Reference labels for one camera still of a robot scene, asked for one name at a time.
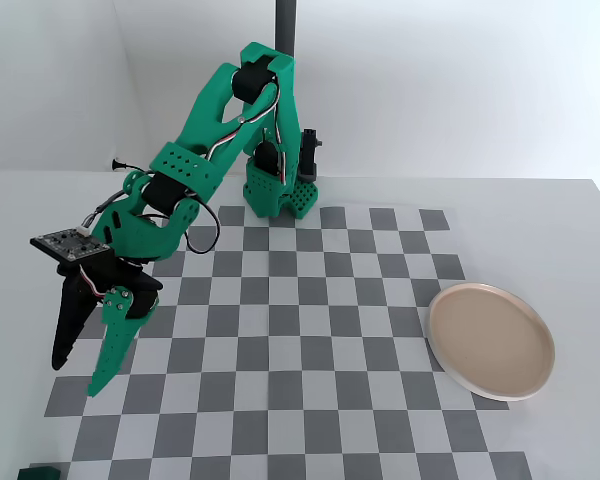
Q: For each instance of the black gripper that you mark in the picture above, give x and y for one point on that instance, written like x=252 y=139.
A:
x=130 y=289

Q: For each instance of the green dice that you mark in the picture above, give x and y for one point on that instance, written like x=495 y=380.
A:
x=37 y=474

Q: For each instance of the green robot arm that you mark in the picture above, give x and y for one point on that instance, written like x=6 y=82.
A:
x=205 y=115

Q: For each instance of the beige round plate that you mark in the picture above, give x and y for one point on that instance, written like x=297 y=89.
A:
x=490 y=340

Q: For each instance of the grey white checkerboard mat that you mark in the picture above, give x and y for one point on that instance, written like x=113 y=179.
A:
x=280 y=350

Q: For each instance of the black table clamp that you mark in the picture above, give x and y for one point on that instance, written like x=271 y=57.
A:
x=309 y=155

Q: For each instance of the dark grey vertical pole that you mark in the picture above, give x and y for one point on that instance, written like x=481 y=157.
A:
x=286 y=25

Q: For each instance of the black camera circuit board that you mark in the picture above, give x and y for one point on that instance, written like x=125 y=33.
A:
x=70 y=245

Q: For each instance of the black wall plug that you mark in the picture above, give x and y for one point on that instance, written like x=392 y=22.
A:
x=117 y=164

